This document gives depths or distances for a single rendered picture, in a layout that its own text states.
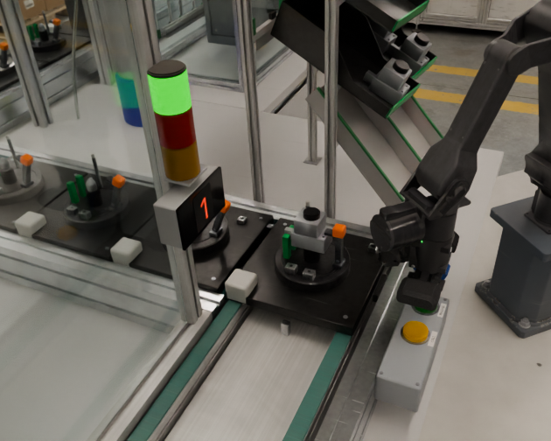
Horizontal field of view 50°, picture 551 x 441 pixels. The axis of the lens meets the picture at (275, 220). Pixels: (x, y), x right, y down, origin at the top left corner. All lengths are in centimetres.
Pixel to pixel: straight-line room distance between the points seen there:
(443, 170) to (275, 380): 43
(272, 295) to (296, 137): 78
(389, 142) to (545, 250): 42
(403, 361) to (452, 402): 13
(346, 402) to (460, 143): 41
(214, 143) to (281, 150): 20
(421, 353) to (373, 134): 51
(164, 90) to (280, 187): 80
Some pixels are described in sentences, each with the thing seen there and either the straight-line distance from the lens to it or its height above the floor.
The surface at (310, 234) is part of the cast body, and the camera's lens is 104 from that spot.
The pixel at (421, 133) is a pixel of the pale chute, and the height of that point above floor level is 102.
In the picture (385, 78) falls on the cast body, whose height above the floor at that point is 125.
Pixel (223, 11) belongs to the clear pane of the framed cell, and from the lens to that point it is 200.
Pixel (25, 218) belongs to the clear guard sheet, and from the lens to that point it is 68.
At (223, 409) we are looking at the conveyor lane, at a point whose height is 92.
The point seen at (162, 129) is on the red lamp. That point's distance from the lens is 80.
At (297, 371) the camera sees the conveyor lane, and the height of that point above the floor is 92.
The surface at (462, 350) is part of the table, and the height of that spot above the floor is 86.
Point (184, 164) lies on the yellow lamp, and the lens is 82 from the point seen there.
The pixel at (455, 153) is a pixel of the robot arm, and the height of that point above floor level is 127.
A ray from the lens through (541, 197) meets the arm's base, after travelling 111.
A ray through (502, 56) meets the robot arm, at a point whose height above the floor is 140.
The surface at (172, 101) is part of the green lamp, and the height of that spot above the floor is 138.
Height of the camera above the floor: 170
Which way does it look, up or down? 36 degrees down
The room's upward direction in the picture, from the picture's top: 3 degrees counter-clockwise
